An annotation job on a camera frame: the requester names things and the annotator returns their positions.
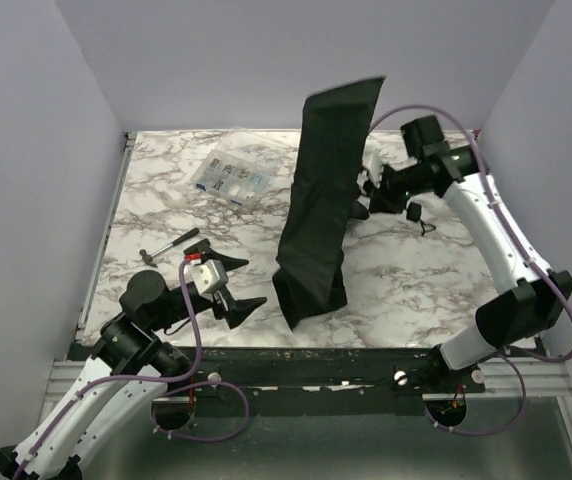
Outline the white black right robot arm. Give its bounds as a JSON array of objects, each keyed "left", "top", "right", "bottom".
[{"left": 362, "top": 115, "right": 572, "bottom": 376}]

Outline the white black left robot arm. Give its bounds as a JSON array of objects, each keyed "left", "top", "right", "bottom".
[{"left": 0, "top": 241, "right": 267, "bottom": 479}]

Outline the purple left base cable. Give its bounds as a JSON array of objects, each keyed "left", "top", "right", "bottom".
[{"left": 150, "top": 379, "right": 251, "bottom": 442}]

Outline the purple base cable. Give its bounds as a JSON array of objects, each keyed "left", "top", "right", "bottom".
[
  {"left": 150, "top": 379, "right": 251, "bottom": 442},
  {"left": 425, "top": 354, "right": 530, "bottom": 437}
]

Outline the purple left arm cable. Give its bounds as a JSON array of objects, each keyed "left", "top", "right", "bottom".
[{"left": 15, "top": 257, "right": 205, "bottom": 480}]

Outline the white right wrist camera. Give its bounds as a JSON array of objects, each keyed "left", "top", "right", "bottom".
[{"left": 361, "top": 152, "right": 384, "bottom": 188}]

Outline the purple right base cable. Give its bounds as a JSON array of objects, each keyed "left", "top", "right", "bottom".
[{"left": 425, "top": 354, "right": 530, "bottom": 437}]

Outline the dark green folding umbrella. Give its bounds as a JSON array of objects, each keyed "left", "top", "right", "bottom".
[{"left": 272, "top": 77, "right": 384, "bottom": 328}]

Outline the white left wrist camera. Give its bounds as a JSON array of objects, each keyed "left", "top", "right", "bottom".
[{"left": 185, "top": 253, "right": 228, "bottom": 296}]

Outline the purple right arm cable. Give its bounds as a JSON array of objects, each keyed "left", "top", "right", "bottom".
[{"left": 369, "top": 104, "right": 572, "bottom": 362}]

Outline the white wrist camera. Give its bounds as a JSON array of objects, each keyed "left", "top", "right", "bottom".
[
  {"left": 361, "top": 152, "right": 384, "bottom": 188},
  {"left": 185, "top": 253, "right": 228, "bottom": 296}
]

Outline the clear plastic screw organizer box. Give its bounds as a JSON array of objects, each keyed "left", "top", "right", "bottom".
[{"left": 191, "top": 149, "right": 273, "bottom": 207}]

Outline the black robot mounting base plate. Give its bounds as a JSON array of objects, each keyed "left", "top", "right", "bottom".
[{"left": 68, "top": 342, "right": 547, "bottom": 419}]

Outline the small steel claw hammer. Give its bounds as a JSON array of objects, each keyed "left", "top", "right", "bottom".
[{"left": 139, "top": 228, "right": 200, "bottom": 268}]

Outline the black rubber mallet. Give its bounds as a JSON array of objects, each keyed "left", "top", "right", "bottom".
[{"left": 184, "top": 239, "right": 212, "bottom": 262}]

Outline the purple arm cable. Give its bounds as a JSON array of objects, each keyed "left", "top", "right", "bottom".
[
  {"left": 15, "top": 257, "right": 205, "bottom": 480},
  {"left": 369, "top": 104, "right": 572, "bottom": 362}
]

